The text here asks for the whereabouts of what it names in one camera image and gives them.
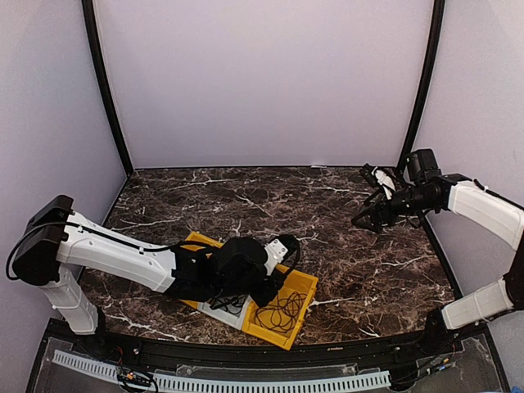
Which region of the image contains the left yellow plastic bin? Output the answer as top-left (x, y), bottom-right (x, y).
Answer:
top-left (182, 232), bottom-right (223, 310)

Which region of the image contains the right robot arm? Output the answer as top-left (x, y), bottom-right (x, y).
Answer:
top-left (351, 149), bottom-right (523, 355)

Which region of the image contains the black cable tangle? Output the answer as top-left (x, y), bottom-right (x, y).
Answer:
top-left (208, 296), bottom-right (246, 316)

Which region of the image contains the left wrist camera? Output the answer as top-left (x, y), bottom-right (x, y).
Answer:
top-left (264, 234), bottom-right (301, 276)

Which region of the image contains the black frame post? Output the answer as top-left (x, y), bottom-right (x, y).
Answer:
top-left (396, 0), bottom-right (445, 174)
top-left (81, 0), bottom-right (134, 177)

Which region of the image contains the yellow plastic bin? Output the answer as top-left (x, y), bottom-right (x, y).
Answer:
top-left (242, 270), bottom-right (318, 350)
top-left (182, 232), bottom-right (223, 310)

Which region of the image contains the white slotted cable duct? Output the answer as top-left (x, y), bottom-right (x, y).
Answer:
top-left (52, 350), bottom-right (391, 392)

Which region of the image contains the left black frame post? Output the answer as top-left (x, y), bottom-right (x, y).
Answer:
top-left (81, 0), bottom-right (134, 177)

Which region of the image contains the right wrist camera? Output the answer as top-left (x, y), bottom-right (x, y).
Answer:
top-left (359, 164), bottom-right (396, 200)

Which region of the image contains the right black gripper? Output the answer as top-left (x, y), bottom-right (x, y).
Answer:
top-left (352, 184), bottom-right (435, 233)

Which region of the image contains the right black frame post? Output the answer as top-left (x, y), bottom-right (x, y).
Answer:
top-left (396, 0), bottom-right (445, 174)

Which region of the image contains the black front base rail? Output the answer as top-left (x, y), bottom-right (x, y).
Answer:
top-left (24, 317), bottom-right (513, 393)

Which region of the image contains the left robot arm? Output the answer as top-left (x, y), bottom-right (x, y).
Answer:
top-left (6, 195), bottom-right (300, 357)

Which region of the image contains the purple cable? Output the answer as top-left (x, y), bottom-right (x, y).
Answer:
top-left (255, 289), bottom-right (309, 333)

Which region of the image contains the white translucent plastic bin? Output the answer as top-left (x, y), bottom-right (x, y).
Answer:
top-left (198, 296), bottom-right (251, 330)

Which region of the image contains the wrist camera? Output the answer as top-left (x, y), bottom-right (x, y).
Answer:
top-left (359, 164), bottom-right (396, 200)
top-left (264, 234), bottom-right (301, 276)

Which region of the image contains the right yellow plastic bin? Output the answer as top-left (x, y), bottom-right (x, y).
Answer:
top-left (242, 270), bottom-right (318, 350)

